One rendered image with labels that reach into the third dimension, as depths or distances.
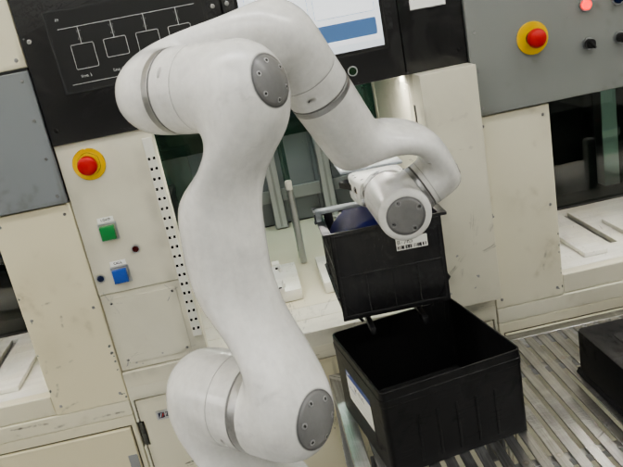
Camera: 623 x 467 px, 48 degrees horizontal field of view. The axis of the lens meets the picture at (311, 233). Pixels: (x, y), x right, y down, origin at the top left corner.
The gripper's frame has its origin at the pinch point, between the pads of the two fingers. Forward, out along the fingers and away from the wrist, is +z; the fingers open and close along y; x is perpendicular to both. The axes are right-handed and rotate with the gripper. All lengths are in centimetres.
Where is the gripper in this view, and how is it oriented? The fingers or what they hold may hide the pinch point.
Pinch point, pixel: (368, 172)
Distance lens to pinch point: 138.2
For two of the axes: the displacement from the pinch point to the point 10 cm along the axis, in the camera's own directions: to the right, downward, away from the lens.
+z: -1.0, -2.9, 9.5
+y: 9.8, -2.0, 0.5
